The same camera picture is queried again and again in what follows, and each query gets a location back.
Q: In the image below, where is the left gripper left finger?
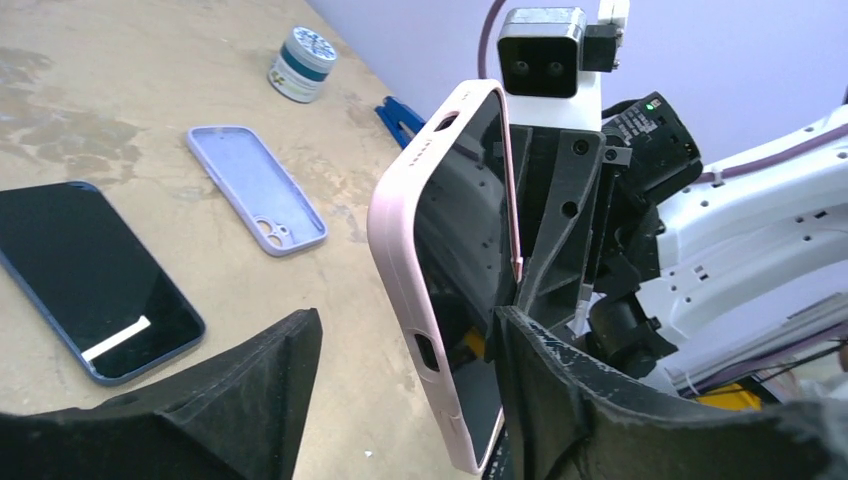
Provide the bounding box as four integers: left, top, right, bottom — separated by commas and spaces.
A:
1, 308, 322, 479

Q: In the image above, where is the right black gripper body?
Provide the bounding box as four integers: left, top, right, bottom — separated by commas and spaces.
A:
510, 125, 607, 325

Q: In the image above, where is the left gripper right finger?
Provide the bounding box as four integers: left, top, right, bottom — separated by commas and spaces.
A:
493, 307, 847, 479

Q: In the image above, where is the pink cased phone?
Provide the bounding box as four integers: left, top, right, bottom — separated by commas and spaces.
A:
367, 79, 523, 474

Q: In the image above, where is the black phone blue frame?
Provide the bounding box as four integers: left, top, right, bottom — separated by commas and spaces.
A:
1, 181, 206, 385

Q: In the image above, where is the lavender phone case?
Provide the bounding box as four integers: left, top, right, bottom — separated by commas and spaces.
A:
186, 125, 327, 257

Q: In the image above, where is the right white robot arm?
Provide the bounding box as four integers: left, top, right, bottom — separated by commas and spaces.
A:
635, 107, 847, 396

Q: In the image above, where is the small white blue jar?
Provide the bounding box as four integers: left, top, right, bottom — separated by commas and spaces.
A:
267, 26, 338, 104

